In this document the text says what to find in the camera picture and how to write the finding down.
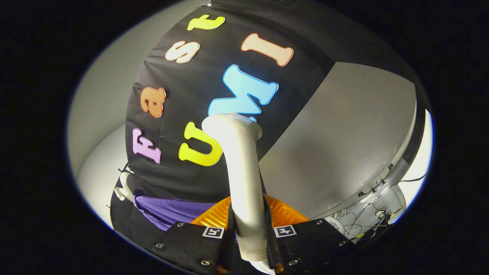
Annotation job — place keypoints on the white garment steamer head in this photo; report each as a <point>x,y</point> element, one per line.
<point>244,183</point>

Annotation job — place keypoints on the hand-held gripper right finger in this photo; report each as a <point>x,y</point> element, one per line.
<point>305,244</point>

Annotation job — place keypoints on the purple jacket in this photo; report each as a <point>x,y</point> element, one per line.
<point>168,212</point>

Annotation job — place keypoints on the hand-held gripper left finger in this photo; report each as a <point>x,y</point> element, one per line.
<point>191,248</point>

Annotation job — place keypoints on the grey cabinet with dark top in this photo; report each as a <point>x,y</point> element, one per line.
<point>344,133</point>

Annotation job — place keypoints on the white clothes hanger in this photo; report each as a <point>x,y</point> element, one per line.
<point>124,183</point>

